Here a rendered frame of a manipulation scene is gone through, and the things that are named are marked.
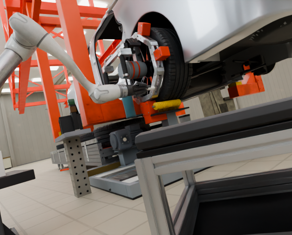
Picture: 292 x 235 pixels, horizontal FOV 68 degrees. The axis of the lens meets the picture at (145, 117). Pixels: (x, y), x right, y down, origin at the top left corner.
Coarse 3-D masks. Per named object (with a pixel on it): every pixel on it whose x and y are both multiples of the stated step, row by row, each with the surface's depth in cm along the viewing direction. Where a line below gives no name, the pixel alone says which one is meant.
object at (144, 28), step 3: (138, 24) 166; (141, 24) 164; (144, 24) 163; (147, 24) 164; (150, 24) 166; (138, 27) 167; (141, 27) 164; (144, 27) 164; (147, 27) 165; (138, 30) 168; (141, 30) 165; (144, 30) 165; (147, 30) 166; (138, 33) 169; (141, 33) 166; (144, 33) 166; (147, 33) 167
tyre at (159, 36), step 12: (156, 36) 164; (168, 36) 163; (180, 48) 164; (168, 60) 158; (180, 60) 162; (168, 72) 160; (180, 72) 164; (168, 84) 163; (180, 84) 169; (168, 96) 171; (180, 96) 180
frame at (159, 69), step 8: (136, 32) 172; (144, 40) 164; (152, 40) 161; (152, 48) 157; (152, 56) 159; (160, 64) 159; (160, 72) 158; (128, 80) 204; (152, 80) 164; (160, 80) 163; (144, 96) 177; (152, 96) 168
